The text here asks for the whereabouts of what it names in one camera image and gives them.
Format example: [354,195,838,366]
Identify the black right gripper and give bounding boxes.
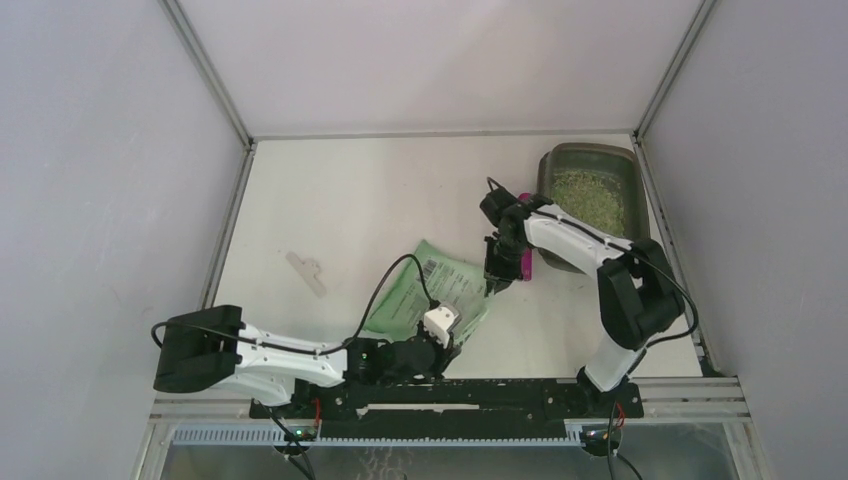
[485,234,529,296]

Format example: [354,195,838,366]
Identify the magenta plastic scoop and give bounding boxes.
[516,192,535,282]

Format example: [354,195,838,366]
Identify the green cat litter bag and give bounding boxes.
[364,240,488,345]

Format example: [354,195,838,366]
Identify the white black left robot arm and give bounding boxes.
[151,304,462,417]

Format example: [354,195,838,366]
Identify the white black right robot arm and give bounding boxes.
[480,179,691,416]

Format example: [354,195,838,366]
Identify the green litter in box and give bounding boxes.
[550,169,626,238]

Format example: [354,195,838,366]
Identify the dark grey litter box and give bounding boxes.
[537,142,651,240]

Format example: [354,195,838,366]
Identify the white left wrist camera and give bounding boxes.
[421,304,462,348]

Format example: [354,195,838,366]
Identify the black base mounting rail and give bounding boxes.
[249,378,645,436]

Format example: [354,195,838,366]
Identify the white slotted cable duct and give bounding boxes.
[171,423,607,447]

